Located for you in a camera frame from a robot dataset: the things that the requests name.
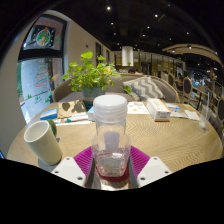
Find grey zigzag cushion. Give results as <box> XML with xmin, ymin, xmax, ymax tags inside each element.
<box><xmin>122</xmin><ymin>75</ymin><xmax>165</xmax><ymax>102</ymax></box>

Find white mug with green print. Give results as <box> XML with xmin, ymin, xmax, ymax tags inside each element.
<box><xmin>23</xmin><ymin>119</ymin><xmax>64</xmax><ymax>167</ymax></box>

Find clear plastic cup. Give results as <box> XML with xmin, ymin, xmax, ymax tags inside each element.
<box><xmin>198</xmin><ymin>104</ymin><xmax>213</xmax><ymax>130</ymax></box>

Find beige curved sofa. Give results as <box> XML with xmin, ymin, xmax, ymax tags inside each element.
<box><xmin>52</xmin><ymin>73</ymin><xmax>180</xmax><ymax>104</ymax></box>

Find green potted plant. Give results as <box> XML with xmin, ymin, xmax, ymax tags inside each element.
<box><xmin>60</xmin><ymin>50</ymin><xmax>133</xmax><ymax>101</ymax></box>

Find small blue and white box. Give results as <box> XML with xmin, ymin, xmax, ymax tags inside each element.
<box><xmin>86</xmin><ymin>105</ymin><xmax>96</xmax><ymax>122</ymax></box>

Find group of dining chairs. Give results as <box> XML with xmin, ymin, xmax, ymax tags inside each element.
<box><xmin>166</xmin><ymin>71</ymin><xmax>224</xmax><ymax>128</ymax></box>

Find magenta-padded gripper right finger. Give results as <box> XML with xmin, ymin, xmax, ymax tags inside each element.
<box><xmin>128</xmin><ymin>145</ymin><xmax>173</xmax><ymax>188</ymax></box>

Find clear bottle with white cap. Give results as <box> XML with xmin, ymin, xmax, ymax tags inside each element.
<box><xmin>91</xmin><ymin>94</ymin><xmax>132</xmax><ymax>178</ymax></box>

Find white printed paper sheet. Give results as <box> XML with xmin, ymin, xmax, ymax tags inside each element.
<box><xmin>126</xmin><ymin>101</ymin><xmax>150</xmax><ymax>116</ymax></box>

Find white and orange box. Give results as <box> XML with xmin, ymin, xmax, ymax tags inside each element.
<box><xmin>146</xmin><ymin>97</ymin><xmax>172</xmax><ymax>122</ymax></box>

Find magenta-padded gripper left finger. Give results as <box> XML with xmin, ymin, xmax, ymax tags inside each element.
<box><xmin>51</xmin><ymin>146</ymin><xmax>96</xmax><ymax>189</ymax></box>

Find ceiling lights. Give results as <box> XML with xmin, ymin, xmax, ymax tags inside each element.
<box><xmin>104</xmin><ymin>4</ymin><xmax>201</xmax><ymax>51</ymax></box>

